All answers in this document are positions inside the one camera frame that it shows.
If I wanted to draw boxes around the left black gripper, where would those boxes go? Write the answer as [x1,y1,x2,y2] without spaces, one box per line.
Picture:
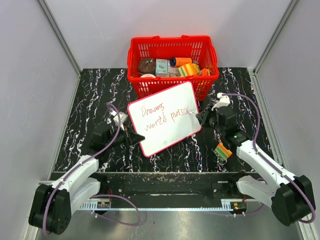
[105,123,144,150]

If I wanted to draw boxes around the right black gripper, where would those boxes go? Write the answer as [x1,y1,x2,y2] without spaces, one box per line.
[196,104,225,136]

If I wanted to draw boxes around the pink framed whiteboard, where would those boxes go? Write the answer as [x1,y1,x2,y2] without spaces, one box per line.
[127,81,202,158]

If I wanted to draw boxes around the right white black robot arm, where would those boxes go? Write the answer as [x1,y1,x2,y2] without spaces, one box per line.
[195,106,316,227]

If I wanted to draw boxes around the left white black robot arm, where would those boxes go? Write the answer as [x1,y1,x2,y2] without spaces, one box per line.
[28,125,145,235]

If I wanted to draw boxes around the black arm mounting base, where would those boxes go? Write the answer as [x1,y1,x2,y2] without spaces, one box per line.
[90,172,245,200]

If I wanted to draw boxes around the orange snack packet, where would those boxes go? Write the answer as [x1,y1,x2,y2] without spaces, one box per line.
[196,68,211,77]

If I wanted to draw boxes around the yellow sponge pack in basket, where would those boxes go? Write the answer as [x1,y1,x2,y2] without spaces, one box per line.
[177,63,200,77]

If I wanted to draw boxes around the pink small box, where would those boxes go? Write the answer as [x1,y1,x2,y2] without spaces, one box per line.
[167,64,179,77]

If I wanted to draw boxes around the orange blue can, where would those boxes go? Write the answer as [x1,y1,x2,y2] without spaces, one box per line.
[169,57,193,68]

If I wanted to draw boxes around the white round lid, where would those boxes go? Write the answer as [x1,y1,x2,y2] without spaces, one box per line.
[140,73,156,78]

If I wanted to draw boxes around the teal small box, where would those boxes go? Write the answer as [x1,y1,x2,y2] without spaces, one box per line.
[155,58,169,78]

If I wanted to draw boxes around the red plastic shopping basket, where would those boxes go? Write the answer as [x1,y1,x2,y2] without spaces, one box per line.
[127,35,220,101]

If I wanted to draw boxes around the brown chocolate muffin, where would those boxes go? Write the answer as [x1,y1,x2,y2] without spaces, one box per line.
[137,57,156,76]

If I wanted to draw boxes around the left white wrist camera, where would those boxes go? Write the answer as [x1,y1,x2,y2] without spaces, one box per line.
[111,111,128,126]

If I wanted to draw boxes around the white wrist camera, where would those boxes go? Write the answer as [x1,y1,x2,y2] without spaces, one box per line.
[211,92,230,111]
[111,111,128,126]

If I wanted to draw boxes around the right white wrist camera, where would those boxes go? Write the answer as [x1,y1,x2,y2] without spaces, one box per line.
[211,92,230,111]

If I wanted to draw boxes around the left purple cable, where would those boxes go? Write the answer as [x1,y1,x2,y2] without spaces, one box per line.
[42,103,123,236]

